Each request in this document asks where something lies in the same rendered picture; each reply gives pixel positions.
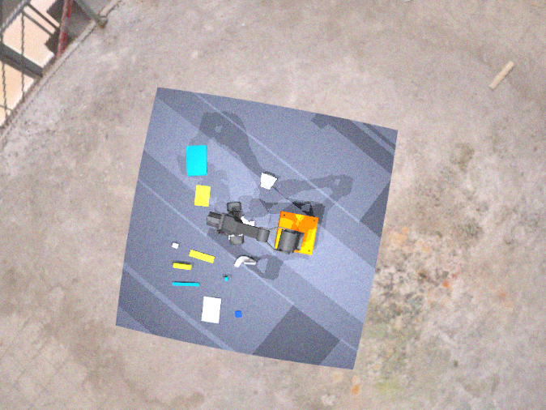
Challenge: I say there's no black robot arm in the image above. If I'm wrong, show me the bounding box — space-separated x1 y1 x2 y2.
207 211 305 255

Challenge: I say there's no white housing plate with two round holes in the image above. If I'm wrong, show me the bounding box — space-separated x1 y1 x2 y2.
261 173 277 187

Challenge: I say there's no cyan rectangular block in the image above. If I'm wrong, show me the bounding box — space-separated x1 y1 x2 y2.
186 145 207 177

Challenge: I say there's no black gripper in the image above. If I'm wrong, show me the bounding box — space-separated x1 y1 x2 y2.
227 202 244 246

